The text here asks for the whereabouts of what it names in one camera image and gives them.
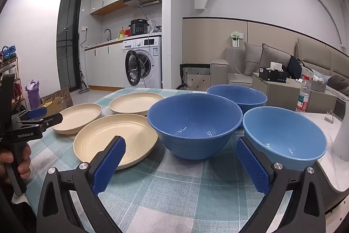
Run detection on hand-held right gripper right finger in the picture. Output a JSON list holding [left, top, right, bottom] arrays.
[[236, 136, 326, 233]]

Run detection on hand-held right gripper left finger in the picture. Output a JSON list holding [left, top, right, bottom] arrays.
[[37, 135, 126, 233]]

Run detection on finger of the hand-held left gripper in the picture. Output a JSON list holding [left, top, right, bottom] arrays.
[[26, 108, 47, 119], [35, 113, 64, 131]]

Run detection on cream plate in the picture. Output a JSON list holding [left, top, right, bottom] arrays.
[[74, 113, 159, 171], [109, 92, 164, 117], [51, 103, 103, 135]]

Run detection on light blue bowl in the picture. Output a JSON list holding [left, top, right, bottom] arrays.
[[242, 107, 328, 172]]

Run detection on dark blue bowl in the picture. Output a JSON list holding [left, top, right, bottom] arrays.
[[207, 85, 268, 115], [147, 93, 244, 160]]

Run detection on person's left hand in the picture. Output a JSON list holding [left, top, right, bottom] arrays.
[[0, 144, 32, 181]]

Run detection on open cardboard box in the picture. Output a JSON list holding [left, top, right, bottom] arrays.
[[37, 97, 66, 113]]

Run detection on purple bag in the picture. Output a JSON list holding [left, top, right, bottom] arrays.
[[25, 79, 41, 110]]

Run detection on brown patterned board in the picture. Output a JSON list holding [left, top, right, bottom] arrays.
[[41, 87, 74, 107]]

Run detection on wooden shoe rack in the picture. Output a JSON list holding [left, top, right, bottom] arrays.
[[0, 55, 28, 113]]

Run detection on stick vacuum cleaner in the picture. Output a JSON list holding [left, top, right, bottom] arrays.
[[78, 31, 90, 94]]

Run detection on blue shoes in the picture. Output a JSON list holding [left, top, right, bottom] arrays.
[[1, 45, 16, 61]]

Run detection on teal checked tablecloth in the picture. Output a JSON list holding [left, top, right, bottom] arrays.
[[26, 87, 322, 233]]

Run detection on black glass door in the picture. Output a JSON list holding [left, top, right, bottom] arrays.
[[56, 0, 83, 92]]

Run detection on white lower kitchen cabinets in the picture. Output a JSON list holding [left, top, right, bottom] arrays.
[[84, 39, 126, 87]]

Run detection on marble top coffee table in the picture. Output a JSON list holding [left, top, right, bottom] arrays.
[[296, 111, 349, 220]]

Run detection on grey side cabinet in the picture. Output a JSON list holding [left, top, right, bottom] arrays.
[[252, 72, 339, 113]]

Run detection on clear water bottle red cap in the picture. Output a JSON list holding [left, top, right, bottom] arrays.
[[296, 76, 312, 115]]

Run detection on small metal phone stand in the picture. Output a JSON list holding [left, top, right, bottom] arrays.
[[324, 110, 336, 124]]

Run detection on black box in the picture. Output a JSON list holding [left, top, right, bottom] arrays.
[[259, 67, 289, 84]]

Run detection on white electric kettle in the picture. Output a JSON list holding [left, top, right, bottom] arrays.
[[331, 113, 349, 162]]

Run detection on beige dotted cushion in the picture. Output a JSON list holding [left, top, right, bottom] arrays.
[[188, 74, 212, 91]]

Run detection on dark navy clothing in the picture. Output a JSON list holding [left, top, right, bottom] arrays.
[[287, 56, 304, 80]]

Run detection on small grey cushion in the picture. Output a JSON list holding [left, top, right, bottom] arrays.
[[244, 42, 263, 76]]

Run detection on large grey cushion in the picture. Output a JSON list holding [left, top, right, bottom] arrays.
[[258, 43, 292, 75]]

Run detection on black white striped cushion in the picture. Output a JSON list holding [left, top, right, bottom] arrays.
[[180, 64, 212, 90]]

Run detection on dark grey blanket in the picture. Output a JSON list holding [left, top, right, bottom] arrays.
[[327, 76, 349, 89]]

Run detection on white washing machine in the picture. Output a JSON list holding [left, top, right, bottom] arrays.
[[122, 36, 163, 89]]

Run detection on black pressure cooker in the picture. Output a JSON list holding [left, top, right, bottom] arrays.
[[129, 19, 149, 37]]

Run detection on wall outlet with green holder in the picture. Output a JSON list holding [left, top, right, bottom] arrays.
[[230, 31, 244, 48]]

